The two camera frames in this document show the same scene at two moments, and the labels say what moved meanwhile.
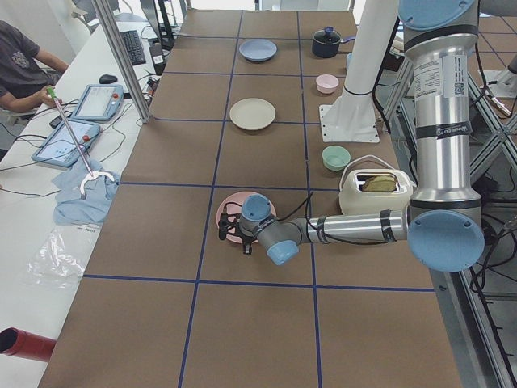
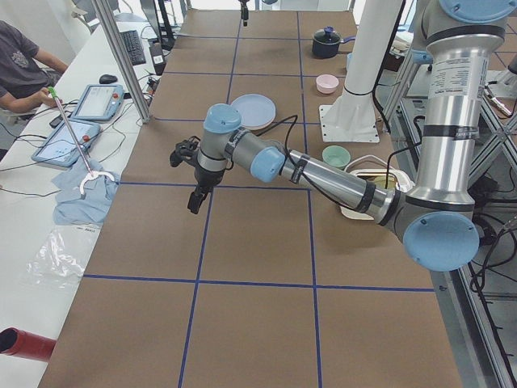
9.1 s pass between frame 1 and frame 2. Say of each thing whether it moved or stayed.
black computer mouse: stayed
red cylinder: stayed
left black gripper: moved
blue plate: moved
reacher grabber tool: stayed
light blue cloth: stayed
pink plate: moved
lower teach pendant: stayed
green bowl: stayed
